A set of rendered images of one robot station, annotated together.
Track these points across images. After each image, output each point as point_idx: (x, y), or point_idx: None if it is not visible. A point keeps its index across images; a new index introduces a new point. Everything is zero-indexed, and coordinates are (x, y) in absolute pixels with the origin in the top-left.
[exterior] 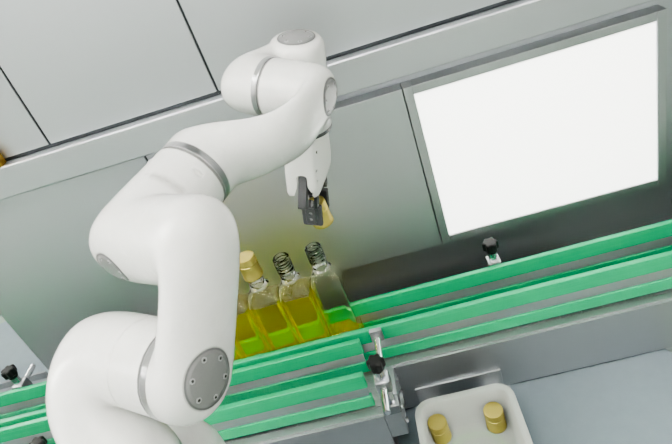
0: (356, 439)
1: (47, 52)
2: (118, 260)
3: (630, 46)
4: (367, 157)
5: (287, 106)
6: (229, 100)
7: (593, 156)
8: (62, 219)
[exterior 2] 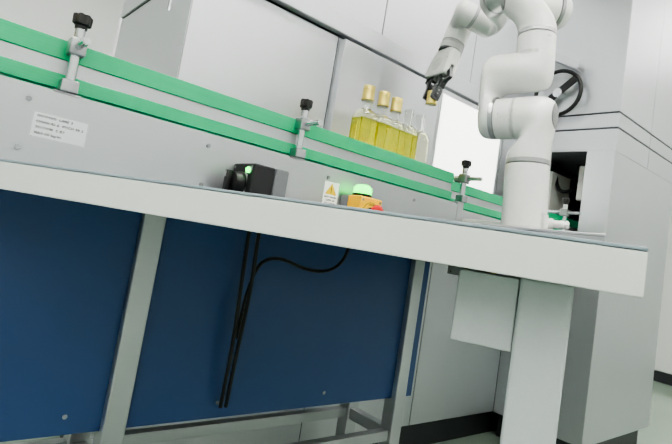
0: (442, 216)
1: None
2: None
3: None
4: (421, 108)
5: None
6: (466, 7)
7: (479, 168)
8: (278, 34)
